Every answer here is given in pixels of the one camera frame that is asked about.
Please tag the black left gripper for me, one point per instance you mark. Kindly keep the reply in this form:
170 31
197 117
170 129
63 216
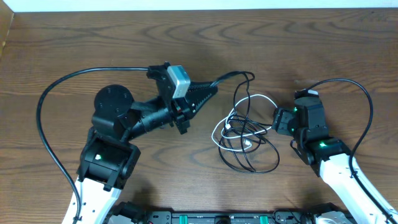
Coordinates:
181 111

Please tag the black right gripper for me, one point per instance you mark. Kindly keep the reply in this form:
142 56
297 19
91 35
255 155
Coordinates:
282 117

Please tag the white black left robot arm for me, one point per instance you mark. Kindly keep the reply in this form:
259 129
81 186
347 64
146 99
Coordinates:
108 158

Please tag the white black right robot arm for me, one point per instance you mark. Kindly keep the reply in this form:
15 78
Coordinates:
329 158

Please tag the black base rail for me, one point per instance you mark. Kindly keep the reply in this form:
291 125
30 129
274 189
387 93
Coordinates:
128 213

